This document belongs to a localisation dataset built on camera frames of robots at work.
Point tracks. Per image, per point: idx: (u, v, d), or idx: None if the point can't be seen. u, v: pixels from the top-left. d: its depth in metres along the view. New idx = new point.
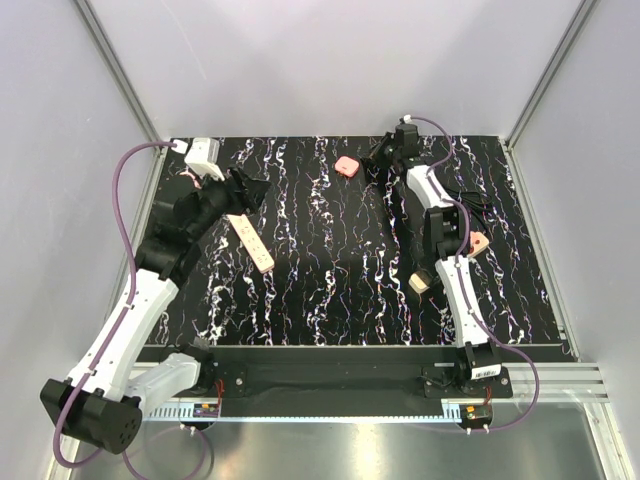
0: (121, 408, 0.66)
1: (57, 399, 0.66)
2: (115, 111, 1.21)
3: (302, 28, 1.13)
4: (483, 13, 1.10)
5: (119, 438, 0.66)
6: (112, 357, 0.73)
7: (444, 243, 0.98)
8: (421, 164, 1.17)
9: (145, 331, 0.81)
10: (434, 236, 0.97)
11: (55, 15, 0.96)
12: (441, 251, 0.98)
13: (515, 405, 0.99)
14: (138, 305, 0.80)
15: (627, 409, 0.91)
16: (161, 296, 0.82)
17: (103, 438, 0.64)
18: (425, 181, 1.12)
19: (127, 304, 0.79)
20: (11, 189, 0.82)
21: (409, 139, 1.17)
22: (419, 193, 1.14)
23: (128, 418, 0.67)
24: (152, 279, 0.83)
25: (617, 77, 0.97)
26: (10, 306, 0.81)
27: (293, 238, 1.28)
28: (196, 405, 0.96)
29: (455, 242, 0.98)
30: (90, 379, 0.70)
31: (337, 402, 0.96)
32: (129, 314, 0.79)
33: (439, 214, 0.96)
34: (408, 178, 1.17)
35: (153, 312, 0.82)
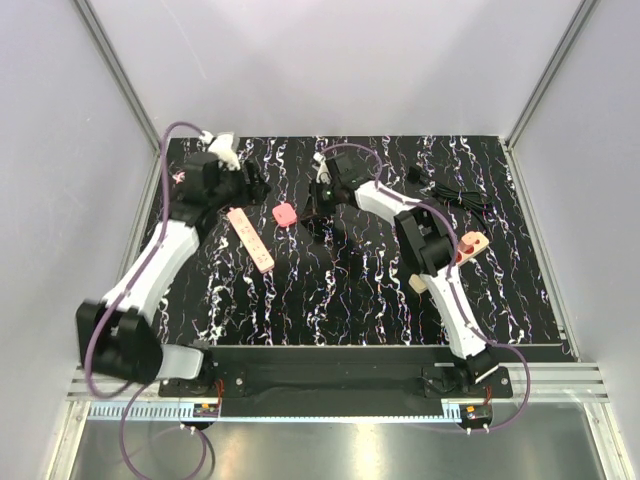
0: (151, 334, 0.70)
1: (93, 316, 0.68)
2: (115, 111, 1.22)
3: (302, 28, 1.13)
4: (484, 13, 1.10)
5: (144, 366, 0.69)
6: (145, 284, 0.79)
7: (428, 248, 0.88)
8: (365, 181, 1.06)
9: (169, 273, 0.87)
10: (415, 242, 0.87)
11: (55, 15, 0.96)
12: (429, 259, 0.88)
13: (515, 404, 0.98)
14: (167, 246, 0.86)
15: (627, 409, 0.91)
16: (186, 243, 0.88)
17: (134, 360, 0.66)
18: (378, 195, 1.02)
19: (156, 243, 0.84)
20: (11, 188, 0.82)
21: (343, 164, 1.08)
22: (378, 211, 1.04)
23: (154, 347, 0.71)
24: (180, 228, 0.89)
25: (618, 78, 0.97)
26: (10, 304, 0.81)
27: (293, 238, 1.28)
28: (196, 405, 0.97)
29: (440, 242, 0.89)
30: (125, 299, 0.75)
31: (338, 402, 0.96)
32: (159, 253, 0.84)
33: (409, 217, 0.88)
34: (359, 201, 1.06)
35: (178, 256, 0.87)
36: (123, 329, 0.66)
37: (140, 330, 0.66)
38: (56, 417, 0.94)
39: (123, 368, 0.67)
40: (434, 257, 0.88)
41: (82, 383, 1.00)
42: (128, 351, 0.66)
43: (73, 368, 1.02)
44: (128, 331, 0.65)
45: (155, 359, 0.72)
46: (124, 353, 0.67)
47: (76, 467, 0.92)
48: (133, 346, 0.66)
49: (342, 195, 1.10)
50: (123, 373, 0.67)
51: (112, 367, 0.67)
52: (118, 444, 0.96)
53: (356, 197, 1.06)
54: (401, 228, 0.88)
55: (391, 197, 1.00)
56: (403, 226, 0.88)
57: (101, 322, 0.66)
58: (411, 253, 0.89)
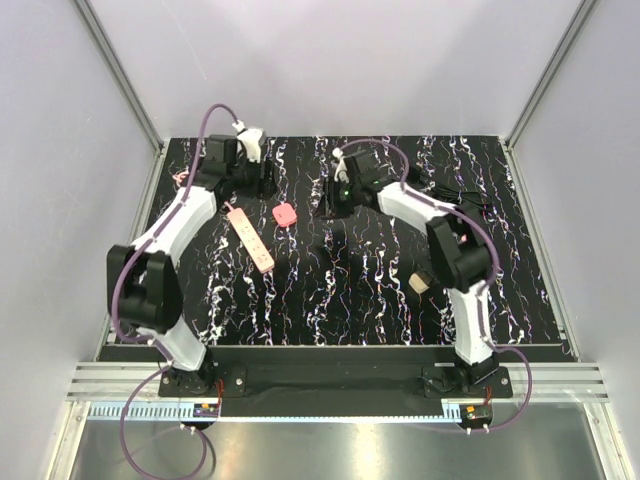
0: (173, 279, 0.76)
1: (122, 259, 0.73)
2: (115, 111, 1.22)
3: (301, 28, 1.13)
4: (484, 13, 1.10)
5: (165, 311, 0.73)
6: (171, 233, 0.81)
7: (464, 258, 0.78)
8: (389, 184, 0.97)
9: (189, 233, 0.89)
10: (449, 250, 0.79)
11: (55, 15, 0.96)
12: (465, 270, 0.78)
13: (515, 404, 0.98)
14: (190, 205, 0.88)
15: (627, 409, 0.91)
16: (206, 204, 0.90)
17: (158, 300, 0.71)
18: (404, 197, 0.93)
19: (180, 201, 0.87)
20: (11, 188, 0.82)
21: (363, 164, 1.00)
22: (403, 214, 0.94)
23: (175, 296, 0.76)
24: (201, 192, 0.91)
25: (618, 77, 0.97)
26: (10, 305, 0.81)
27: (293, 238, 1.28)
28: (196, 405, 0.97)
29: (478, 253, 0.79)
30: (153, 244, 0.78)
31: (338, 402, 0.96)
32: (183, 210, 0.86)
33: (443, 223, 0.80)
34: (381, 204, 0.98)
35: (199, 216, 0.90)
36: (151, 267, 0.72)
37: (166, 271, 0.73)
38: (56, 417, 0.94)
39: (146, 310, 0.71)
40: (471, 269, 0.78)
41: (82, 383, 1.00)
42: (152, 290, 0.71)
43: (73, 368, 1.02)
44: (156, 269, 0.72)
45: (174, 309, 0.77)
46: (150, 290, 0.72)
47: (76, 467, 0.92)
48: (159, 285, 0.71)
49: (363, 196, 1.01)
50: (145, 316, 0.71)
51: (136, 309, 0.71)
52: (118, 444, 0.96)
53: (378, 199, 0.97)
54: (434, 234, 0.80)
55: (419, 199, 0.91)
56: (436, 232, 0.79)
57: (131, 261, 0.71)
58: (445, 263, 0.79)
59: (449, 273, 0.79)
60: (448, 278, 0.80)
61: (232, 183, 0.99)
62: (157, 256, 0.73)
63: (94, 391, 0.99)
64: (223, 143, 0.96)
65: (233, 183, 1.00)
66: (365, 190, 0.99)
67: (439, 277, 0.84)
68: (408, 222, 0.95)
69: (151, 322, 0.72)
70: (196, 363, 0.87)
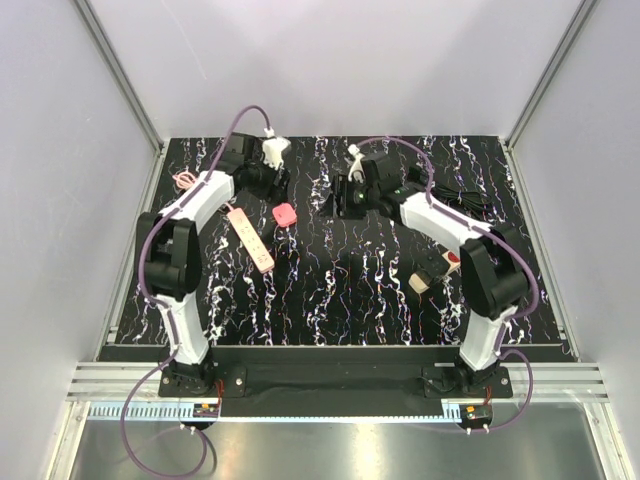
0: (195, 249, 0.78)
1: (150, 224, 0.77)
2: (115, 111, 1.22)
3: (302, 28, 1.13)
4: (484, 13, 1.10)
5: (187, 277, 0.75)
6: (194, 207, 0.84)
7: (501, 284, 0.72)
8: (413, 194, 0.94)
9: (210, 211, 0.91)
10: (486, 277, 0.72)
11: (55, 14, 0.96)
12: (501, 298, 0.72)
13: (515, 404, 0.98)
14: (211, 184, 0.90)
15: (627, 409, 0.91)
16: (225, 187, 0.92)
17: (182, 265, 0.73)
18: (431, 212, 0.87)
19: (203, 181, 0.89)
20: (11, 188, 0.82)
21: (384, 170, 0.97)
22: (429, 230, 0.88)
23: (195, 267, 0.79)
24: (221, 174, 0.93)
25: (618, 78, 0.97)
26: (10, 305, 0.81)
27: (294, 238, 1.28)
28: (196, 406, 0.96)
29: (515, 278, 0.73)
30: (178, 214, 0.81)
31: (338, 402, 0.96)
32: (205, 189, 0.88)
33: (480, 247, 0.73)
34: (404, 216, 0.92)
35: (219, 198, 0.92)
36: (177, 232, 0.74)
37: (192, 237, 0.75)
38: (56, 417, 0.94)
39: (169, 274, 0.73)
40: (508, 296, 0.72)
41: (82, 383, 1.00)
42: (178, 254, 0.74)
43: (73, 369, 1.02)
44: (182, 234, 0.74)
45: (194, 280, 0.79)
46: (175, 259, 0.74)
47: (76, 467, 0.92)
48: (184, 250, 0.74)
49: (383, 206, 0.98)
50: (168, 280, 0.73)
51: (160, 273, 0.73)
52: (118, 444, 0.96)
53: (401, 211, 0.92)
54: (471, 259, 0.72)
55: (447, 215, 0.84)
56: (474, 257, 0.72)
57: (158, 225, 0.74)
58: (480, 290, 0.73)
59: (484, 300, 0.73)
60: (481, 305, 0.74)
61: (247, 176, 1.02)
62: (183, 223, 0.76)
63: (94, 391, 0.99)
64: (243, 138, 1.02)
65: (247, 176, 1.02)
66: (387, 200, 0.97)
67: (469, 300, 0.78)
68: (431, 237, 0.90)
69: (172, 287, 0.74)
70: (197, 355, 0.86)
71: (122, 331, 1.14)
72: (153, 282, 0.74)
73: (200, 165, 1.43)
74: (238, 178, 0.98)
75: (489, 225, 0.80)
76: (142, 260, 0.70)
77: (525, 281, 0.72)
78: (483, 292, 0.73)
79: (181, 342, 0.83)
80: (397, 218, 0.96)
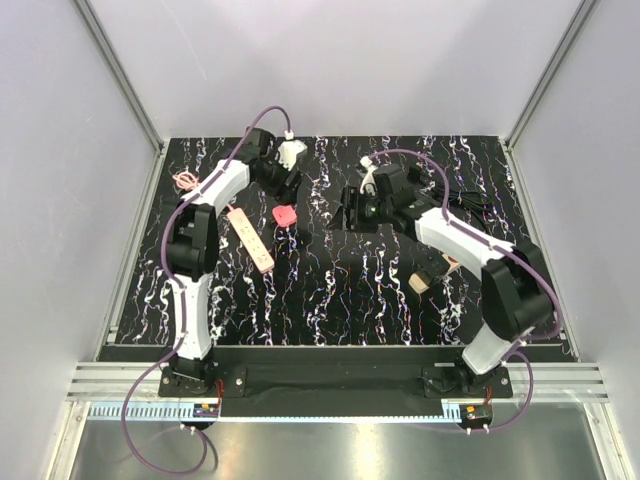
0: (214, 233, 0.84)
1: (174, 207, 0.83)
2: (115, 111, 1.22)
3: (302, 28, 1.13)
4: (484, 13, 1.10)
5: (207, 258, 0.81)
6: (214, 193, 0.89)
7: (522, 307, 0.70)
8: (430, 210, 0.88)
9: (227, 198, 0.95)
10: (508, 300, 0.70)
11: (55, 14, 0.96)
12: (524, 321, 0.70)
13: (515, 404, 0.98)
14: (229, 173, 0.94)
15: (627, 409, 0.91)
16: (242, 175, 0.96)
17: (202, 246, 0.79)
18: (449, 229, 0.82)
19: (220, 169, 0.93)
20: (10, 188, 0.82)
21: (399, 184, 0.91)
22: (447, 247, 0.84)
23: (214, 248, 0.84)
24: (238, 163, 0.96)
25: (617, 77, 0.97)
26: (10, 304, 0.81)
27: (294, 238, 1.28)
28: (196, 405, 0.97)
29: (537, 299, 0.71)
30: (199, 198, 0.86)
31: (338, 402, 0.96)
32: (222, 177, 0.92)
33: (504, 269, 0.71)
34: (418, 232, 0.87)
35: (236, 185, 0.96)
36: (198, 215, 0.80)
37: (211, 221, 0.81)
38: (56, 417, 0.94)
39: (190, 254, 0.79)
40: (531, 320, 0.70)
41: (82, 383, 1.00)
42: (198, 237, 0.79)
43: (73, 369, 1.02)
44: (203, 218, 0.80)
45: (213, 261, 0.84)
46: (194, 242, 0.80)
47: (76, 467, 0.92)
48: (204, 232, 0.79)
49: (397, 221, 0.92)
50: (189, 260, 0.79)
51: (182, 253, 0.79)
52: (118, 443, 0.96)
53: (415, 227, 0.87)
54: (494, 282, 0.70)
55: (466, 232, 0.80)
56: (497, 281, 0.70)
57: (181, 208, 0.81)
58: (502, 312, 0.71)
59: (506, 324, 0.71)
60: (502, 327, 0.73)
61: (259, 168, 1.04)
62: (203, 208, 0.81)
63: (94, 391, 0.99)
64: (261, 133, 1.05)
65: (261, 169, 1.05)
66: (402, 215, 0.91)
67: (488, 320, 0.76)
68: (451, 256, 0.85)
69: (193, 266, 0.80)
70: (201, 350, 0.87)
71: (122, 331, 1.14)
72: (175, 262, 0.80)
73: (200, 164, 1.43)
74: (253, 168, 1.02)
75: (513, 246, 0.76)
76: (164, 239, 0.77)
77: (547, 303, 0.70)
78: (504, 315, 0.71)
79: (190, 332, 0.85)
80: (411, 235, 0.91)
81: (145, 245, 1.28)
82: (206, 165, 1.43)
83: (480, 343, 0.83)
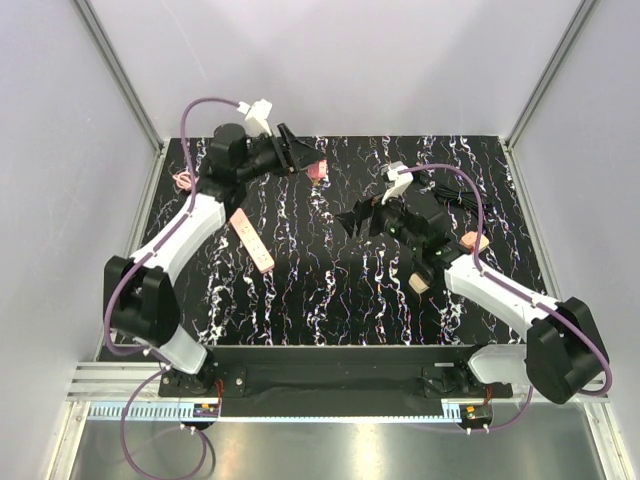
0: (171, 297, 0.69)
1: (119, 269, 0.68)
2: (115, 110, 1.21)
3: (301, 29, 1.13)
4: (484, 13, 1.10)
5: (161, 325, 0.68)
6: (171, 247, 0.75)
7: (571, 367, 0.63)
8: (460, 258, 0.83)
9: (192, 247, 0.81)
10: (559, 364, 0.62)
11: (54, 13, 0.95)
12: (574, 384, 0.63)
13: (515, 404, 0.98)
14: (195, 217, 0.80)
15: (628, 409, 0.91)
16: (214, 217, 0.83)
17: (152, 318, 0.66)
18: (482, 280, 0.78)
19: (186, 212, 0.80)
20: (10, 187, 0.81)
21: (435, 228, 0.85)
22: (482, 301, 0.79)
23: (172, 310, 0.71)
24: (208, 202, 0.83)
25: (617, 78, 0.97)
26: (10, 304, 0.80)
27: (293, 238, 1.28)
28: (196, 405, 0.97)
29: (587, 358, 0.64)
30: (151, 259, 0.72)
31: (338, 402, 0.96)
32: (188, 221, 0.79)
33: (552, 329, 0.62)
34: (448, 281, 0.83)
35: (205, 229, 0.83)
36: (146, 283, 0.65)
37: (162, 289, 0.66)
38: (56, 417, 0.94)
39: (139, 324, 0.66)
40: (581, 383, 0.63)
41: (82, 383, 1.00)
42: (146, 307, 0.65)
43: (73, 368, 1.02)
44: (152, 288, 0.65)
45: (171, 324, 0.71)
46: (144, 314, 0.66)
47: (76, 467, 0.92)
48: (153, 305, 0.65)
49: (423, 267, 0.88)
50: (141, 330, 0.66)
51: (129, 322, 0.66)
52: (118, 444, 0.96)
53: (446, 276, 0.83)
54: (543, 346, 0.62)
55: (504, 285, 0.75)
56: (546, 344, 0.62)
57: (130, 272, 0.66)
58: (551, 375, 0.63)
59: (556, 387, 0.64)
60: (550, 389, 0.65)
61: (250, 172, 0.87)
62: (156, 272, 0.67)
63: (94, 391, 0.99)
64: (229, 145, 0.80)
65: (252, 171, 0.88)
66: (428, 262, 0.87)
67: (531, 378, 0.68)
68: (483, 306, 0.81)
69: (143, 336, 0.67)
70: (193, 366, 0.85)
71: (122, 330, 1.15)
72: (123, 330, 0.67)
73: (200, 164, 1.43)
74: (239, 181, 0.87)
75: (559, 302, 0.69)
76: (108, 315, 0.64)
77: (599, 363, 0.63)
78: (555, 379, 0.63)
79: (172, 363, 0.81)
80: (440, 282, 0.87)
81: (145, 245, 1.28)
82: None
83: (516, 373, 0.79)
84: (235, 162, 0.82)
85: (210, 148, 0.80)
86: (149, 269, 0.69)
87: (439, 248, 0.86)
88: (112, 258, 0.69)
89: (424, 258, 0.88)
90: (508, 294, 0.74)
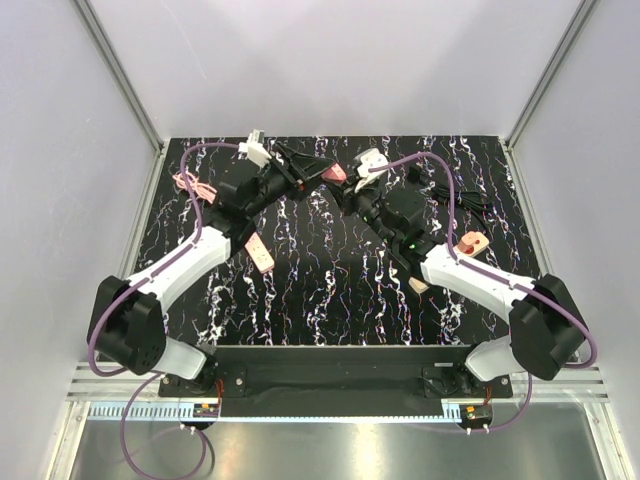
0: (160, 325, 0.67)
1: (113, 291, 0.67)
2: (115, 110, 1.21)
3: (301, 28, 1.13)
4: (485, 13, 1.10)
5: (146, 350, 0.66)
6: (170, 274, 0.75)
7: (556, 342, 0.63)
8: (433, 249, 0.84)
9: (190, 277, 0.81)
10: (543, 340, 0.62)
11: (54, 14, 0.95)
12: (560, 358, 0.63)
13: (515, 404, 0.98)
14: (199, 248, 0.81)
15: (628, 409, 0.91)
16: (217, 253, 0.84)
17: (136, 345, 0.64)
18: (458, 268, 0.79)
19: (191, 242, 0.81)
20: (10, 187, 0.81)
21: (413, 223, 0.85)
22: (459, 288, 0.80)
23: (160, 342, 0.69)
24: (216, 235, 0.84)
25: (617, 78, 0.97)
26: (9, 303, 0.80)
27: (293, 238, 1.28)
28: (196, 405, 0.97)
29: (568, 330, 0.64)
30: (147, 284, 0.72)
31: (338, 402, 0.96)
32: (192, 251, 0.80)
33: (532, 308, 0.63)
34: (426, 275, 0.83)
35: (207, 263, 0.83)
36: (137, 308, 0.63)
37: (150, 319, 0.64)
38: (56, 417, 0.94)
39: (124, 349, 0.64)
40: (567, 357, 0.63)
41: (83, 383, 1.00)
42: (133, 333, 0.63)
43: (73, 369, 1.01)
44: (141, 316, 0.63)
45: (158, 348, 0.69)
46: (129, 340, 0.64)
47: (76, 467, 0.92)
48: (140, 332, 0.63)
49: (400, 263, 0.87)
50: (121, 355, 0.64)
51: (113, 346, 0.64)
52: (118, 444, 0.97)
53: (422, 268, 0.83)
54: (525, 326, 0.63)
55: (480, 270, 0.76)
56: (528, 324, 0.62)
57: (122, 296, 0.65)
58: (537, 352, 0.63)
59: (544, 364, 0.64)
60: (539, 368, 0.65)
61: (262, 201, 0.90)
62: (147, 299, 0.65)
63: (94, 391, 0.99)
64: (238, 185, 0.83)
65: (263, 201, 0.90)
66: (405, 256, 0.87)
67: (521, 364, 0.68)
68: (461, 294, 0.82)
69: (125, 362, 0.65)
70: (192, 372, 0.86)
71: None
72: (108, 353, 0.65)
73: (200, 164, 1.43)
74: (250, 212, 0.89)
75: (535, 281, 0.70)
76: (94, 338, 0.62)
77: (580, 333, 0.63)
78: (541, 356, 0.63)
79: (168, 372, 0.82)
80: (417, 275, 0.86)
81: (145, 245, 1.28)
82: (206, 165, 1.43)
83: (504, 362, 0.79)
84: (246, 197, 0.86)
85: (220, 188, 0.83)
86: (141, 295, 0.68)
87: (413, 241, 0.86)
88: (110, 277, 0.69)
89: (400, 251, 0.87)
90: (486, 279, 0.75)
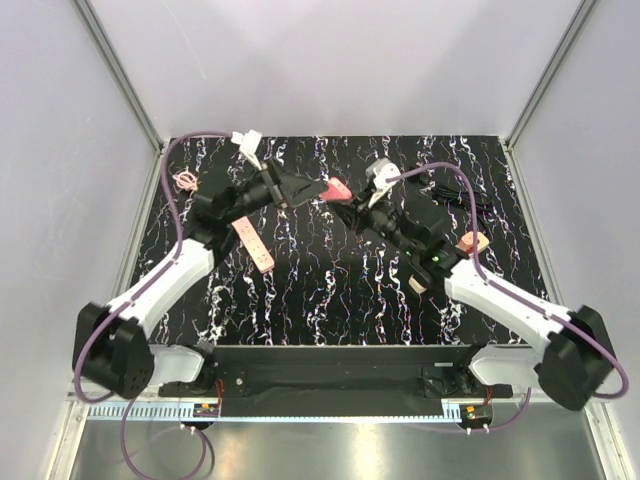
0: (145, 348, 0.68)
1: (94, 318, 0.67)
2: (115, 110, 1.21)
3: (301, 28, 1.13)
4: (485, 13, 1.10)
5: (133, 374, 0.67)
6: (151, 295, 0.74)
7: (588, 375, 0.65)
8: (458, 264, 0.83)
9: (172, 295, 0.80)
10: (576, 375, 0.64)
11: (54, 14, 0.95)
12: (589, 390, 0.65)
13: (515, 404, 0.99)
14: (181, 264, 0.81)
15: (628, 410, 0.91)
16: (199, 266, 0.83)
17: (122, 370, 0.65)
18: (487, 289, 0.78)
19: (172, 259, 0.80)
20: (9, 187, 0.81)
21: (435, 236, 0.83)
22: (484, 307, 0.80)
23: (147, 365, 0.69)
24: (197, 249, 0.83)
25: (618, 77, 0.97)
26: (9, 303, 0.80)
27: (293, 238, 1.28)
28: (196, 405, 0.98)
29: (598, 363, 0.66)
30: (129, 308, 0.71)
31: (338, 403, 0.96)
32: (173, 269, 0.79)
33: (569, 344, 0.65)
34: (449, 290, 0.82)
35: (189, 277, 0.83)
36: (119, 335, 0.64)
37: (135, 343, 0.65)
38: (56, 417, 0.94)
39: (111, 375, 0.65)
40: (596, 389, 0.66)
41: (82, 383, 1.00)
42: (117, 359, 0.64)
43: None
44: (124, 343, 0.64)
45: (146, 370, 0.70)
46: (115, 366, 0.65)
47: (76, 467, 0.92)
48: (124, 358, 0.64)
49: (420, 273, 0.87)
50: (110, 381, 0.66)
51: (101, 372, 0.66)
52: (118, 444, 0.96)
53: (446, 284, 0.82)
54: (561, 361, 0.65)
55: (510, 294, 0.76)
56: (564, 359, 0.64)
57: (103, 325, 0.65)
58: (568, 385, 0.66)
59: (573, 395, 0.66)
60: (567, 397, 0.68)
61: (239, 211, 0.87)
62: (130, 325, 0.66)
63: (94, 391, 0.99)
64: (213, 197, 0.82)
65: (241, 210, 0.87)
66: (426, 269, 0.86)
67: (546, 388, 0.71)
68: (483, 310, 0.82)
69: (113, 386, 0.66)
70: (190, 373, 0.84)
71: None
72: (97, 379, 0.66)
73: (200, 164, 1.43)
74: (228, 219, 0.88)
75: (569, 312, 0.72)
76: (80, 368, 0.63)
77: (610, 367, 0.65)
78: (572, 389, 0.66)
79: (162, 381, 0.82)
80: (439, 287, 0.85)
81: (145, 245, 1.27)
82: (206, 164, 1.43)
83: (520, 377, 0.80)
84: (223, 208, 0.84)
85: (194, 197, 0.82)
86: (124, 320, 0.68)
87: (435, 252, 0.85)
88: (90, 303, 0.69)
89: (422, 263, 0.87)
90: (517, 303, 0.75)
